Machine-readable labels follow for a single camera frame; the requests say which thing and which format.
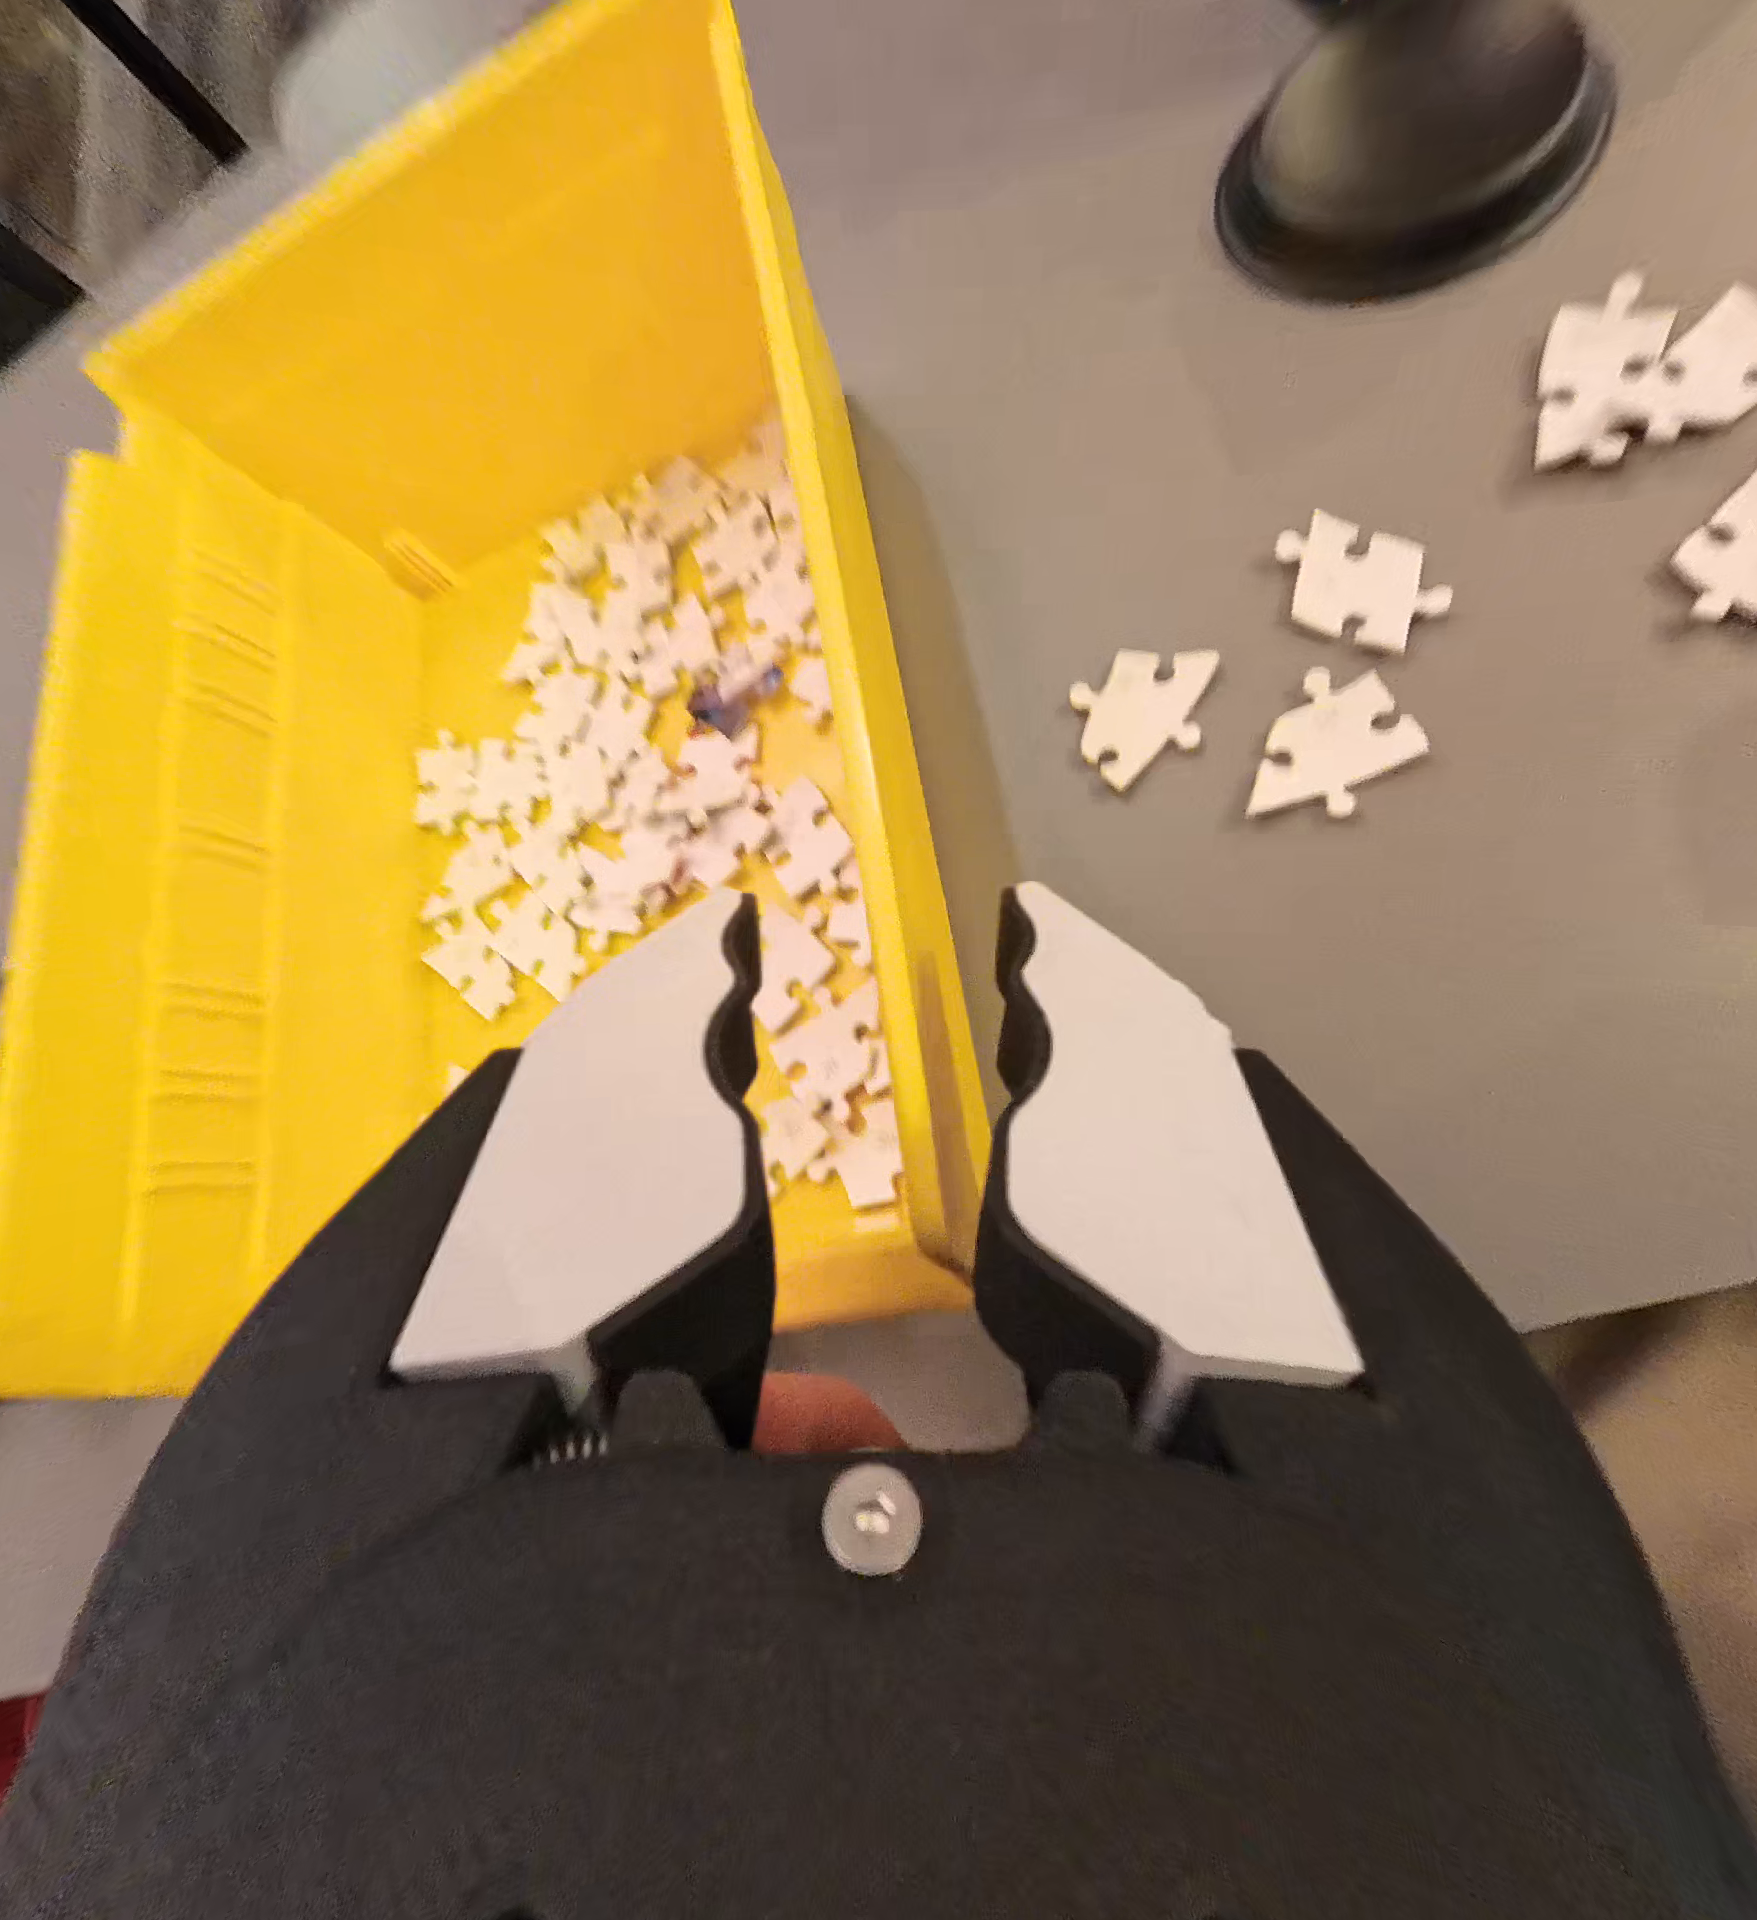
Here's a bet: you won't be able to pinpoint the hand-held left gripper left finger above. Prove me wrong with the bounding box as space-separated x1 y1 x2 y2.
387 890 777 1453

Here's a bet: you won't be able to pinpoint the black round display stand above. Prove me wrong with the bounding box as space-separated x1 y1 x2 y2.
1214 0 1618 304

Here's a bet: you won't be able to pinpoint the yellow plastic bin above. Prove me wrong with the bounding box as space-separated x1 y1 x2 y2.
0 0 994 1401

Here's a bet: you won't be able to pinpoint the colourful puzzle piece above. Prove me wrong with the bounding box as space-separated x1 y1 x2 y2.
685 674 788 741

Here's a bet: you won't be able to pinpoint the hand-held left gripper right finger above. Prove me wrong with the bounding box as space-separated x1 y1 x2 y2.
972 879 1368 1448

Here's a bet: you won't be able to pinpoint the person's beige trousers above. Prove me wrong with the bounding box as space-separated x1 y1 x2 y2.
1531 1274 1757 1920

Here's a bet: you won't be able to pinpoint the pile of white puzzle pieces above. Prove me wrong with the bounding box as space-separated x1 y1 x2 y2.
412 412 910 1212

